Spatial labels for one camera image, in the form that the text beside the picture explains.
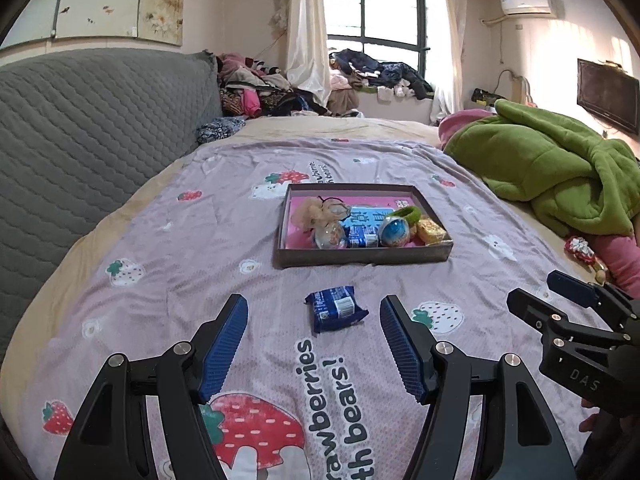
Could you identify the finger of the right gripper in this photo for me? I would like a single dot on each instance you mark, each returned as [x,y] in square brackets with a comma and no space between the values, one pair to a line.
[554,325]
[603,299]

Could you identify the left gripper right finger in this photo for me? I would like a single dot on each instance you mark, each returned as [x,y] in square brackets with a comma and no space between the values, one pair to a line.
[519,437]

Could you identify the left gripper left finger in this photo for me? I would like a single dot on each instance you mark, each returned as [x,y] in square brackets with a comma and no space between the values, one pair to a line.
[110,436]

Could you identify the yellow snack packet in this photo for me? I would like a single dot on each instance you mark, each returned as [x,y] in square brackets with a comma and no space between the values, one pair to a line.
[429,231]

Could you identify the white red snack packet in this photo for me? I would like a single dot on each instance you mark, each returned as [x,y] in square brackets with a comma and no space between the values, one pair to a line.
[331,236]

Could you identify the blue cookie packet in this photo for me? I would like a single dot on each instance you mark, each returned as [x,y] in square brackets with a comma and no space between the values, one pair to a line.
[362,236]
[334,309]

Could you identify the person's right hand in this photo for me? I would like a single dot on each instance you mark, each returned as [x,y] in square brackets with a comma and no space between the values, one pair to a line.
[590,423]

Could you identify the red silver wrapper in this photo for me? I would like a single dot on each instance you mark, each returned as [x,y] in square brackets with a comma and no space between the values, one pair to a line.
[579,248]

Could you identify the pink blanket lower right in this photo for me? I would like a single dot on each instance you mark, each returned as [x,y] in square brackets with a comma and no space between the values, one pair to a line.
[621,255]

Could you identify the green blanket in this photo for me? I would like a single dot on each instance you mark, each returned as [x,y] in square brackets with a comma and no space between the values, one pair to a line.
[572,177]

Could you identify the purple strawberry bedsheet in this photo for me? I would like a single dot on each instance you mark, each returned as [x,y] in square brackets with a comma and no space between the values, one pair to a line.
[295,404]

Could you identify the pink pillow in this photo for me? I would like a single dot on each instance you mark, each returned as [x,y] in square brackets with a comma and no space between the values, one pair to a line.
[453,123]

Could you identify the black yellow tool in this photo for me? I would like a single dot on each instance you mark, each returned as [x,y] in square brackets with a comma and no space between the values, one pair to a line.
[484,97]

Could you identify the right white curtain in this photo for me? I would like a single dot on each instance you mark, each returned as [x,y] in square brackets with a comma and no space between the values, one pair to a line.
[447,20]

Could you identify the white curtain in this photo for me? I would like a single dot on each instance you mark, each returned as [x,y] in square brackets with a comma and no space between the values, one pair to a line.
[447,20]
[307,58]

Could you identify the shallow brown box tray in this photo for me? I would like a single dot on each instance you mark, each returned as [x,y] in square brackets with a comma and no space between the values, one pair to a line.
[413,252]

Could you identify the pink workbook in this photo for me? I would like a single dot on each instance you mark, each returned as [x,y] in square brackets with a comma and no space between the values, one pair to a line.
[370,209]

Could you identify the white air conditioner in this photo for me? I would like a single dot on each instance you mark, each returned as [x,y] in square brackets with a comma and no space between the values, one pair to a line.
[544,8]

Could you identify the grey quilted headboard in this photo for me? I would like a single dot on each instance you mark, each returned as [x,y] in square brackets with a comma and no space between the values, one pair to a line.
[81,131]

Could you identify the clothes pile on windowsill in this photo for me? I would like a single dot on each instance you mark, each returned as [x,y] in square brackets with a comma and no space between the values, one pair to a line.
[381,74]

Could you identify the blue patterned cloth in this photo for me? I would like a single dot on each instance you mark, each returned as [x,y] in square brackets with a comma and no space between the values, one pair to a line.
[219,128]

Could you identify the left white curtain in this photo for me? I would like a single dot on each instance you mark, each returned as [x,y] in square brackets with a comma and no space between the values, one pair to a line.
[307,58]

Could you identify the clothes pile by headboard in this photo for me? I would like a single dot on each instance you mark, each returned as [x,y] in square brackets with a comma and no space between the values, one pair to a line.
[249,88]

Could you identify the wall television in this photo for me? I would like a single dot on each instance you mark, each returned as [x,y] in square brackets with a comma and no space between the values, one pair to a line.
[607,92]

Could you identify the window with dark frame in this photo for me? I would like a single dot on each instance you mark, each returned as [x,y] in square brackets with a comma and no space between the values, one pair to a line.
[386,30]

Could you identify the floral wall painting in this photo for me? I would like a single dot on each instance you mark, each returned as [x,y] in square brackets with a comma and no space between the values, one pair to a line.
[154,20]

